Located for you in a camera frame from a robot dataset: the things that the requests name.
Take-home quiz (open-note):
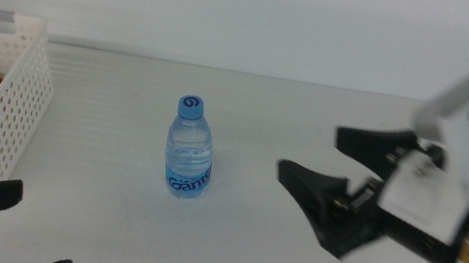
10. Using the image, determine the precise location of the clear water bottle blue label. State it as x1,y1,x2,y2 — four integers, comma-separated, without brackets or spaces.
157,91,224,204

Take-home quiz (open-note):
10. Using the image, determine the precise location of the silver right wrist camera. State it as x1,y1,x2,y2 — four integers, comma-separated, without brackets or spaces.
410,59,469,149

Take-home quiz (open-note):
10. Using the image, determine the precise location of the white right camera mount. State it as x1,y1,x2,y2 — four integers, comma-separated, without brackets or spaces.
372,66,469,249

